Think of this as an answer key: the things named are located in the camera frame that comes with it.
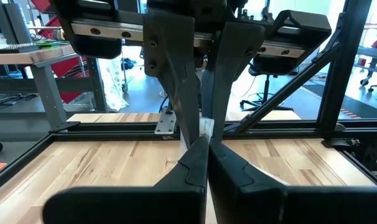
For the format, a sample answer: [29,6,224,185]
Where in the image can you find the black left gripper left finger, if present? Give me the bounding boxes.
[42,136,210,224]

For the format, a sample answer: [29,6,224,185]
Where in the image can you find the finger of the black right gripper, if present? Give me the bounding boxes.
[203,21,266,141]
[143,12,202,149]

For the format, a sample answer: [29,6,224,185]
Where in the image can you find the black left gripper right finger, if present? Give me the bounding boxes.
[208,140,377,224]

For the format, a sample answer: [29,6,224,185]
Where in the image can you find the clear plastic zip bag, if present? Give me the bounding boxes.
[179,117,291,187]

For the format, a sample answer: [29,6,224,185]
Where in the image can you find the white patterned hanging cloth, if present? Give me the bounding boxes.
[98,55,130,113]

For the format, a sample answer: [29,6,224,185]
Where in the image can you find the red plastic bins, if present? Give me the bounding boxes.
[29,0,98,105]

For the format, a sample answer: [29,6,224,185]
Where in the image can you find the green plastic tray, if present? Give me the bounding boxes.
[35,39,62,49]

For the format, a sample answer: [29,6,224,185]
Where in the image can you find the gray upright panels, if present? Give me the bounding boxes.
[0,1,33,44]

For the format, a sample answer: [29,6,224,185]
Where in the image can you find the black mat with red stripes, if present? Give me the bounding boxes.
[296,83,377,121]

